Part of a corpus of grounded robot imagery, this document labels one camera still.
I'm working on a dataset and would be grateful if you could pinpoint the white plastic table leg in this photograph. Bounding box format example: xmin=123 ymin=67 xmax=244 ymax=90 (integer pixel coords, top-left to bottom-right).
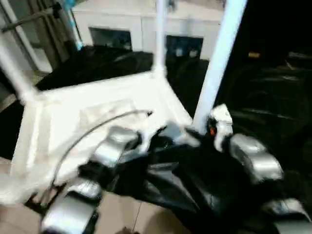
xmin=0 ymin=31 xmax=41 ymax=103
xmin=192 ymin=0 xmax=249 ymax=134
xmin=152 ymin=0 xmax=169 ymax=78

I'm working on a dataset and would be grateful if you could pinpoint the white plastic table top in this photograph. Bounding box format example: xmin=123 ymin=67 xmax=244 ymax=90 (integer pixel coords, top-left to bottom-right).
xmin=9 ymin=70 xmax=203 ymax=203

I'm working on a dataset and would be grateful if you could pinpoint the black plastic mat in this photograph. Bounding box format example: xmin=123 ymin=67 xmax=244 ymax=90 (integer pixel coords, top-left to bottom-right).
xmin=0 ymin=43 xmax=312 ymax=234

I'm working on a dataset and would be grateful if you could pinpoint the dark horizontal bar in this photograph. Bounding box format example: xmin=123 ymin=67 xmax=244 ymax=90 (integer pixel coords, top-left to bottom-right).
xmin=287 ymin=51 xmax=312 ymax=60

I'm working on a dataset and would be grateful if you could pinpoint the white glass-door cabinet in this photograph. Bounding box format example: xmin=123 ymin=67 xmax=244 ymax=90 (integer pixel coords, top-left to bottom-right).
xmin=73 ymin=0 xmax=225 ymax=59

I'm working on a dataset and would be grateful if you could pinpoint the black fabric backdrop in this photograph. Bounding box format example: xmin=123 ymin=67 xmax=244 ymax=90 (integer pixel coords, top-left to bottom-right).
xmin=219 ymin=0 xmax=312 ymax=71

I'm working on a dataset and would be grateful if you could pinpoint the teal printed plastic sheet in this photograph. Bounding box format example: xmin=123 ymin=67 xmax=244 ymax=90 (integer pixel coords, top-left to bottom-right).
xmin=65 ymin=0 xmax=84 ymax=51

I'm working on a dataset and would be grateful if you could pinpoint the grey metal tripod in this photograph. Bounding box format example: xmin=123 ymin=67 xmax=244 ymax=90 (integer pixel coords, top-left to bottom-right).
xmin=0 ymin=0 xmax=78 ymax=71

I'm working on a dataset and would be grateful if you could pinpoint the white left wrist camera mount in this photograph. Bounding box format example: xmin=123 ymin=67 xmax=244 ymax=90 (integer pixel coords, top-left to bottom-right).
xmin=137 ymin=120 xmax=169 ymax=152

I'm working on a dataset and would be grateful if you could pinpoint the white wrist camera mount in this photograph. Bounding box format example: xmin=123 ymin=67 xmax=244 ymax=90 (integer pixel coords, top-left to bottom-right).
xmin=209 ymin=103 xmax=234 ymax=153
xmin=137 ymin=120 xmax=169 ymax=152

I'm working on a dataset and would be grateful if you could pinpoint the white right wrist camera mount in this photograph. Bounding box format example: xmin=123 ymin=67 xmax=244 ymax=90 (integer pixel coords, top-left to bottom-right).
xmin=209 ymin=103 xmax=234 ymax=153

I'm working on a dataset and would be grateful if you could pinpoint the black folding table frame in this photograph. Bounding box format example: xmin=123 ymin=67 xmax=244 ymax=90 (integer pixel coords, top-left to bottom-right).
xmin=24 ymin=185 xmax=61 ymax=215

